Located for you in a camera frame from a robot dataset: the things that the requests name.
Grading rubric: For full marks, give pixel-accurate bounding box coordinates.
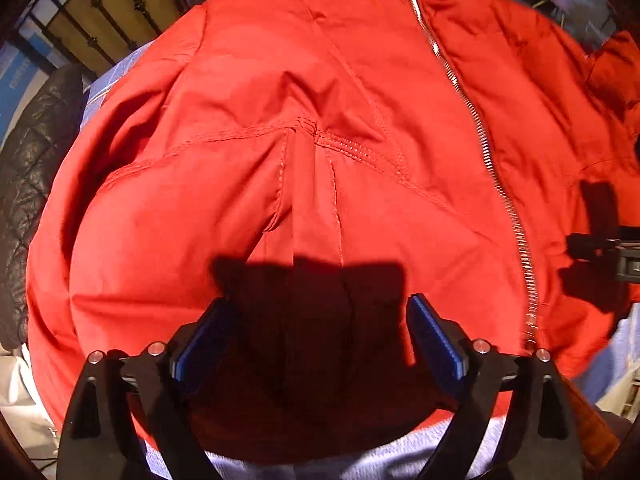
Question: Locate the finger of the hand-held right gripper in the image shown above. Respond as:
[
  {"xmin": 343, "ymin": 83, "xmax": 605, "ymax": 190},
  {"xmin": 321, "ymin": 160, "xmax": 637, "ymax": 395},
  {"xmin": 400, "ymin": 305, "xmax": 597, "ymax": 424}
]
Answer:
[{"xmin": 566, "ymin": 231, "xmax": 622, "ymax": 262}]

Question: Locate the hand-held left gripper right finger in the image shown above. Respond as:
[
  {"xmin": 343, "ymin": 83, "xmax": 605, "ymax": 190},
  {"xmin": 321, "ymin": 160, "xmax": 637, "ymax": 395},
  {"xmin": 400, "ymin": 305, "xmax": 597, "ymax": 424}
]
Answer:
[{"xmin": 406, "ymin": 294, "xmax": 585, "ymax": 480}]

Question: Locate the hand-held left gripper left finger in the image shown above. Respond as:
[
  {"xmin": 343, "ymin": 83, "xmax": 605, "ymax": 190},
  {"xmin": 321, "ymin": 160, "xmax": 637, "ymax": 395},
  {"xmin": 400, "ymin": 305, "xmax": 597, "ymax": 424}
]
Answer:
[{"xmin": 56, "ymin": 298, "xmax": 236, "ymax": 480}]

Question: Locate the red zip-up jacket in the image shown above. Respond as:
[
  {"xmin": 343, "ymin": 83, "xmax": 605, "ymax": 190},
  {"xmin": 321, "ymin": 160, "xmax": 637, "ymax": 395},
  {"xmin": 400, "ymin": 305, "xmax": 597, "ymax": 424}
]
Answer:
[{"xmin": 25, "ymin": 0, "xmax": 640, "ymax": 466}]

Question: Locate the blue-grey woven blanket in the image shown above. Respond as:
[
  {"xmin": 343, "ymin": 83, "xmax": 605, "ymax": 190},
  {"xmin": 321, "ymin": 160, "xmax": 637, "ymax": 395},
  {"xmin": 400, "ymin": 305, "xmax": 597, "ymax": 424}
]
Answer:
[{"xmin": 80, "ymin": 42, "xmax": 640, "ymax": 480}]

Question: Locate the white sheet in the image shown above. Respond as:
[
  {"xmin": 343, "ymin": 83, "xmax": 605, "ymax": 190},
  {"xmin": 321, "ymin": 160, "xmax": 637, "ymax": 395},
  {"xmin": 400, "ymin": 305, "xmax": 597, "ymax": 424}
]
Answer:
[{"xmin": 0, "ymin": 350, "xmax": 61, "ymax": 461}]

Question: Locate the black quilted leather cushion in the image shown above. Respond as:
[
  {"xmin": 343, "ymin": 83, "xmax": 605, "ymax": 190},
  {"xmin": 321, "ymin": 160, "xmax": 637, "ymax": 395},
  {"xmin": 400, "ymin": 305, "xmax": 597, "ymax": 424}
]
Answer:
[{"xmin": 0, "ymin": 62, "xmax": 96, "ymax": 351}]

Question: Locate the blue sign board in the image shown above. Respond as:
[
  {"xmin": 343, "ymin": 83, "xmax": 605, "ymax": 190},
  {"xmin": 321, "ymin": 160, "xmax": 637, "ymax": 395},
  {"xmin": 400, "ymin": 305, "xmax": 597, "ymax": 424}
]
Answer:
[{"xmin": 0, "ymin": 35, "xmax": 56, "ymax": 136}]

